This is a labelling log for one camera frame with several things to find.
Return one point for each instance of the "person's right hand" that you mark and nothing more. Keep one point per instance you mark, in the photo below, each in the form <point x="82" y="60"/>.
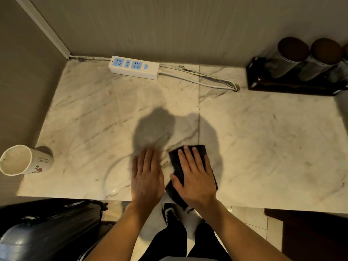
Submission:
<point x="197" y="184"/>

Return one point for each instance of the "person's left hand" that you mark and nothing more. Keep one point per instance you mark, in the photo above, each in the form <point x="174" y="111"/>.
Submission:
<point x="146" y="184"/>

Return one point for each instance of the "person's right middle finger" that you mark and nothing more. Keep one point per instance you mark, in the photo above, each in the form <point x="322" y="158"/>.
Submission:
<point x="191" y="159"/>

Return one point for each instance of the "person's left little finger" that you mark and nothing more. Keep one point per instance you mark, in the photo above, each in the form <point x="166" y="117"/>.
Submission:
<point x="134" y="167"/>

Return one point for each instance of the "person's right thumb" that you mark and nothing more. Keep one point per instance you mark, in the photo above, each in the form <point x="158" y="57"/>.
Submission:
<point x="176" y="182"/>

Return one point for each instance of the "person's left middle finger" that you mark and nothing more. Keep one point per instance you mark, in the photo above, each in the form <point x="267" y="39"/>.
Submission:
<point x="148" y="159"/>

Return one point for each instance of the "person's right little finger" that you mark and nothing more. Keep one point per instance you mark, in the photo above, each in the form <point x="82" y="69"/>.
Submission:
<point x="208" y="164"/>

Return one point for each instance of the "dark grey cloth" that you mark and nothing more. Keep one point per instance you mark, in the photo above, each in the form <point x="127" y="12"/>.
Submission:
<point x="175" y="161"/>

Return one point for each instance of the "person's left forearm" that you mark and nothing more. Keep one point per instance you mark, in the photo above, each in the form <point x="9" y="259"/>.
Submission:
<point x="121" y="233"/>

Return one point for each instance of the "person's right forearm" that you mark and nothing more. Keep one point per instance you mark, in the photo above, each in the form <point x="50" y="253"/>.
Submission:
<point x="239" y="236"/>

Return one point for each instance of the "black and white shoe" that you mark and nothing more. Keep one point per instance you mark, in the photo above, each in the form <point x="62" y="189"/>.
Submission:
<point x="170" y="213"/>

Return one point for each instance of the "black trousers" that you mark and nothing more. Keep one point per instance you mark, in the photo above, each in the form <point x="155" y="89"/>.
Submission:
<point x="185" y="241"/>

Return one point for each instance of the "white power strip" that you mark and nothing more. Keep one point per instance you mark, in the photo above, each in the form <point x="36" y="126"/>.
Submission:
<point x="133" y="67"/>

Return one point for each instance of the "black suitcase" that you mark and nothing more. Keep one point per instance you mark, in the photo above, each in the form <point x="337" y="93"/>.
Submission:
<point x="51" y="228"/>

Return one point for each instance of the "white paper cup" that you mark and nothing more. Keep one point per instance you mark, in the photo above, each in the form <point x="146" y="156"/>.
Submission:
<point x="23" y="160"/>

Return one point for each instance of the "black tray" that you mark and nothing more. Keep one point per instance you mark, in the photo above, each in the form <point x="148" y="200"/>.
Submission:
<point x="293" y="82"/>

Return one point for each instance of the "glass jar with brown lid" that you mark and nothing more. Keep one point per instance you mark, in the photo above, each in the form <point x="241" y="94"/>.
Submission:
<point x="342" y="66"/>
<point x="319" y="59"/>
<point x="286" y="58"/>

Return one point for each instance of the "white wall trim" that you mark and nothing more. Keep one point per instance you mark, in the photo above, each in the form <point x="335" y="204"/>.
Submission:
<point x="43" y="25"/>

